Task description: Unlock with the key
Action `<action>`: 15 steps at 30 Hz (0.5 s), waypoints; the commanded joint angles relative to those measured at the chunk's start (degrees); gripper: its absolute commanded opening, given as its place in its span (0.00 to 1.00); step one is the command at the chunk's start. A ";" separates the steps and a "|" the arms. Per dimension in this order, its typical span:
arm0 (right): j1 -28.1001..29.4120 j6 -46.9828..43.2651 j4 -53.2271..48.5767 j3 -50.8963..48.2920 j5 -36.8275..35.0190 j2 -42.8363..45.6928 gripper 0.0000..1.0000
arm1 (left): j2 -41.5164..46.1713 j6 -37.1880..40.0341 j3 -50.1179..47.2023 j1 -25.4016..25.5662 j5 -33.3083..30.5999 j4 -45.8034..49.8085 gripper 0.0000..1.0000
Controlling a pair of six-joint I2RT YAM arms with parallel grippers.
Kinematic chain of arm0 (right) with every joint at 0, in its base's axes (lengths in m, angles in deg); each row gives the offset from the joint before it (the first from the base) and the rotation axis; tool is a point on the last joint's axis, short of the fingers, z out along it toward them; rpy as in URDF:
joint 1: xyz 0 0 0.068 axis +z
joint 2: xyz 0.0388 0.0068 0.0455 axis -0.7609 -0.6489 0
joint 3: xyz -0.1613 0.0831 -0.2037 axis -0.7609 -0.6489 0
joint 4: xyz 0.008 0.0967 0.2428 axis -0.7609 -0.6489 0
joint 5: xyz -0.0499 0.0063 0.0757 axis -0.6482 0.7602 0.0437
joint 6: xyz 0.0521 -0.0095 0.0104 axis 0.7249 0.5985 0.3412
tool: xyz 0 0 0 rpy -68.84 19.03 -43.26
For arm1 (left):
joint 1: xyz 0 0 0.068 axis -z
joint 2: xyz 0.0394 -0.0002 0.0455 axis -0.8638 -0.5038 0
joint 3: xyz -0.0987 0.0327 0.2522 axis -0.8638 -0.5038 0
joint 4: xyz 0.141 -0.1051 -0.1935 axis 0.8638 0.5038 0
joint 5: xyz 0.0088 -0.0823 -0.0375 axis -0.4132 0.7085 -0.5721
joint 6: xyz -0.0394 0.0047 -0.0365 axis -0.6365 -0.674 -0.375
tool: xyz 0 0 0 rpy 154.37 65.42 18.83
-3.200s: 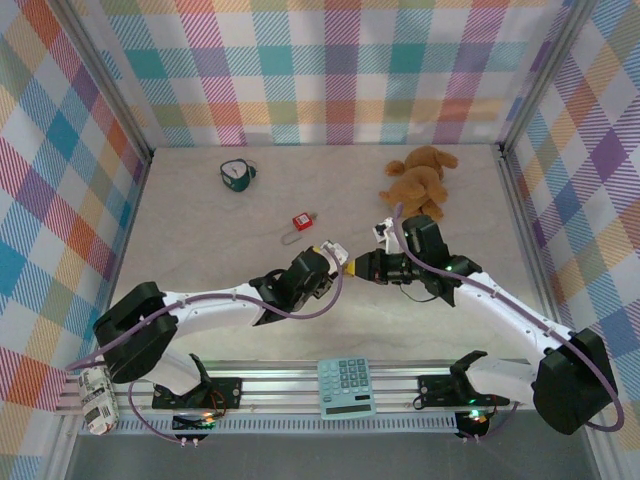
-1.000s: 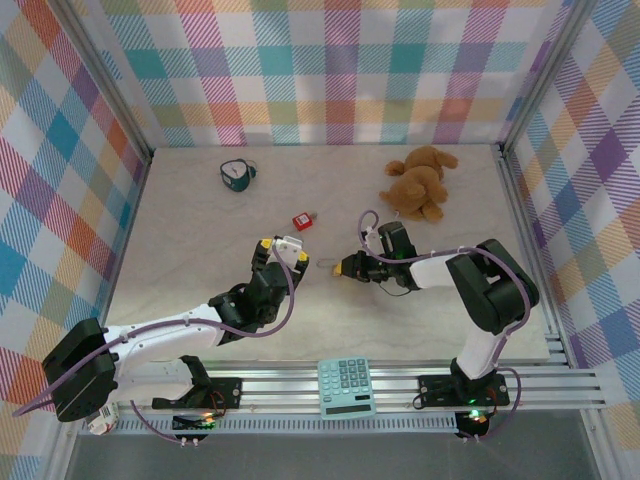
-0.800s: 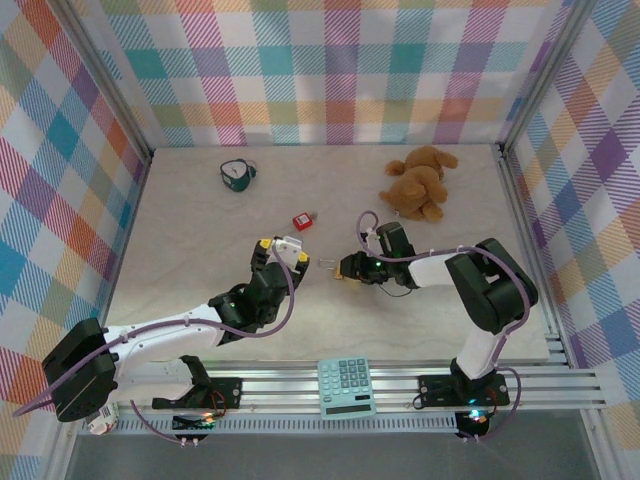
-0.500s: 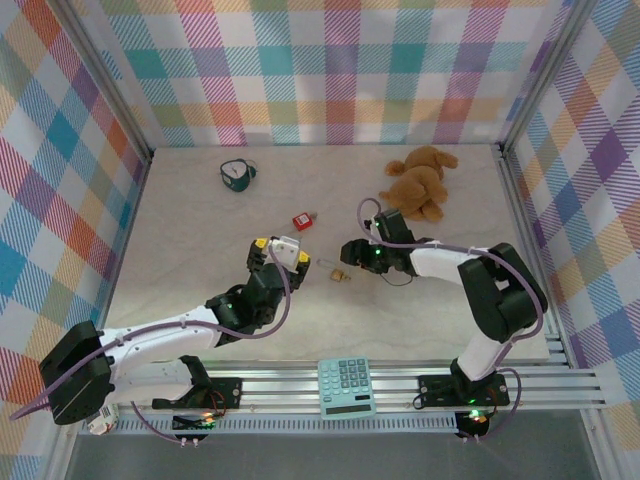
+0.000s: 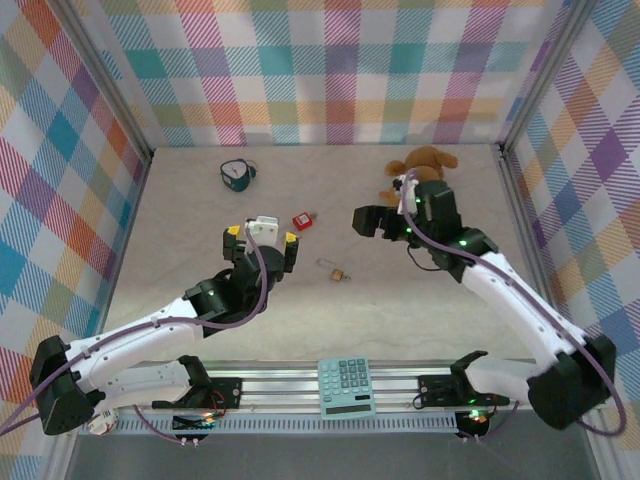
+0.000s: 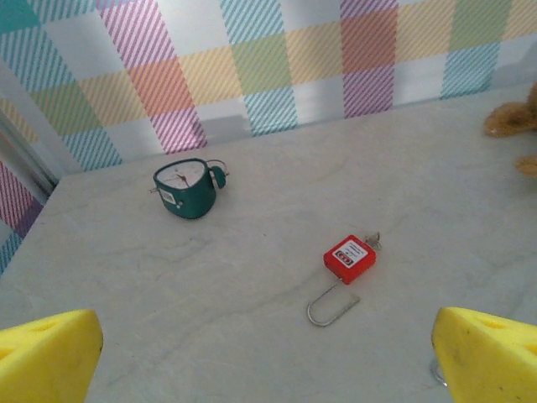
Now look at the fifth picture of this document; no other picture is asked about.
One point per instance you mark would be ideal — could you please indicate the red padlock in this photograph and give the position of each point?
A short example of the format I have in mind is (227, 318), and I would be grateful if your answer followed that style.
(301, 221)

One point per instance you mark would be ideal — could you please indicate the brass padlock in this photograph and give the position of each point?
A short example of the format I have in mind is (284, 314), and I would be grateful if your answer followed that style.
(337, 274)

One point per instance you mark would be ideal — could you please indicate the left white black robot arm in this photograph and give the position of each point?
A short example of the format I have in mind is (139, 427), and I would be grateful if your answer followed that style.
(140, 340)

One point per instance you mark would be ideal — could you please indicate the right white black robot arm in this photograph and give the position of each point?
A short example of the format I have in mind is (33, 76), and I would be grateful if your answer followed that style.
(515, 305)

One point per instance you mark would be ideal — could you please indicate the brown plush toy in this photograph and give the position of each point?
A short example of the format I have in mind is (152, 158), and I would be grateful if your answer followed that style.
(430, 160)

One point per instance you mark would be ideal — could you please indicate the teal alarm clock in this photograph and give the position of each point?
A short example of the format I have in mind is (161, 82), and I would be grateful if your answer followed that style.
(235, 175)

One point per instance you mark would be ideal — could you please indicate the teal calculator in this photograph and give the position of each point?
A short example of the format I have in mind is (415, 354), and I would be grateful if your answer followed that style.
(346, 387)

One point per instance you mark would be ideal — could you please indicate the newspaper print wrapped roll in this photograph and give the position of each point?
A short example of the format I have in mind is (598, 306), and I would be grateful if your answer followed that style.
(104, 421)

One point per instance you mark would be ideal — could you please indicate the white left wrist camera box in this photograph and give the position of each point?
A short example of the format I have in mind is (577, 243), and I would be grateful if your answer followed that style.
(262, 231)

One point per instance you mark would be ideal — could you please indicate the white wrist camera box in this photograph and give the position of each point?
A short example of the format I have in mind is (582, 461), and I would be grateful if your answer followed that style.
(407, 192)
(262, 231)

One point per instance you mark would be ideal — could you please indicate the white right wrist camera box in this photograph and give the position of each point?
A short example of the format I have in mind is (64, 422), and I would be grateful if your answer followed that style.
(407, 192)

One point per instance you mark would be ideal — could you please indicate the aluminium side rail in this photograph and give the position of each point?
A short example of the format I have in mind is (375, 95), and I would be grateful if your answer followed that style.
(527, 240)

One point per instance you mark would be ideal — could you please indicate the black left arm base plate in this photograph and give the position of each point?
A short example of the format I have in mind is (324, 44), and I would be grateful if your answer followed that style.
(225, 392)

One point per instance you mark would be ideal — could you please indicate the aluminium mounting rail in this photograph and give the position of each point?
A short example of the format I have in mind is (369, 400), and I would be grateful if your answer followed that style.
(280, 390)

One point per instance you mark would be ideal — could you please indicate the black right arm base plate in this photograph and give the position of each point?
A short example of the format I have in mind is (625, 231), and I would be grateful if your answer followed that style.
(435, 390)

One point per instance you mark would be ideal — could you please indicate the aluminium frame post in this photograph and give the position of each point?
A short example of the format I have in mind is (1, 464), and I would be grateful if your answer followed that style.
(540, 75)
(105, 80)

